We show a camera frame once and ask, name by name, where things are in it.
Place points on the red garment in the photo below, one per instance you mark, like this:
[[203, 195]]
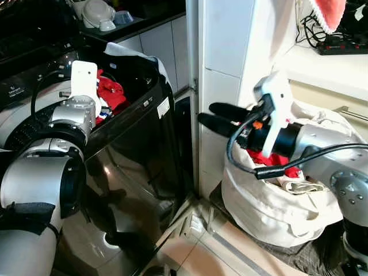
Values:
[[112, 92]]

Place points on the beige cloth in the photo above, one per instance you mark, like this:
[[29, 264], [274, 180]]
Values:
[[302, 185]]

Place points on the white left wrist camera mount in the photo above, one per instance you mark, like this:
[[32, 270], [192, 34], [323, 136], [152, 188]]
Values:
[[84, 77]]

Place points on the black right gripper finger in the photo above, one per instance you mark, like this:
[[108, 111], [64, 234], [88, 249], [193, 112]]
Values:
[[230, 109], [221, 125]]

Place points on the red cloth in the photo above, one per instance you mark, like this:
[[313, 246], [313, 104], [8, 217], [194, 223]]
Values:
[[265, 158]]

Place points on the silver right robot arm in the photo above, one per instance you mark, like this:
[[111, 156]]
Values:
[[339, 167]]

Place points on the black power strip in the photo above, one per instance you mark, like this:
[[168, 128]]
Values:
[[342, 46]]

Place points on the grey cabinet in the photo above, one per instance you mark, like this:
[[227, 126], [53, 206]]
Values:
[[155, 43]]

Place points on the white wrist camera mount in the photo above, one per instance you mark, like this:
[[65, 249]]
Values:
[[280, 98], [84, 77]]

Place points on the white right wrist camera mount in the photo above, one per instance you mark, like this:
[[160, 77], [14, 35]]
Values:
[[280, 98]]

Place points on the white rounded appliance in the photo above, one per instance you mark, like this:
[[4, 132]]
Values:
[[98, 14]]

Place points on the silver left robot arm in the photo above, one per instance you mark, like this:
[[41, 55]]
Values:
[[34, 178]]

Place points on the beige cabinet with white counter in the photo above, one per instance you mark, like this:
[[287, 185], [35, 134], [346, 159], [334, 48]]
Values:
[[328, 72]]

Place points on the pink cloth with white lace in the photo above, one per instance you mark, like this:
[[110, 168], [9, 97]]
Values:
[[330, 12]]

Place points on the white fabric laundry bag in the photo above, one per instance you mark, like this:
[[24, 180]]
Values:
[[270, 213]]

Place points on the blue plastic container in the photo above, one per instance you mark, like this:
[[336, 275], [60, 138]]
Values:
[[123, 17]]

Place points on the black washing machine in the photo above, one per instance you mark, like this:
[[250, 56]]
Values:
[[132, 172]]

